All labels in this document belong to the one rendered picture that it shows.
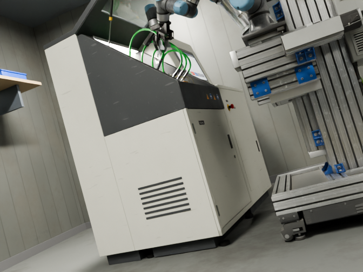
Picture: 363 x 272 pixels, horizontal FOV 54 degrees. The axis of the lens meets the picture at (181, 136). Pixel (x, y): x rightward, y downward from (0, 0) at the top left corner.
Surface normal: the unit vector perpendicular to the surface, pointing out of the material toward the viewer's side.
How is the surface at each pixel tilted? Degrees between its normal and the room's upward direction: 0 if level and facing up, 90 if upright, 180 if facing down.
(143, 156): 90
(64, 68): 90
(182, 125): 90
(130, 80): 90
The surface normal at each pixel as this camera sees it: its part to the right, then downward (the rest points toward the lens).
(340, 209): -0.29, 0.03
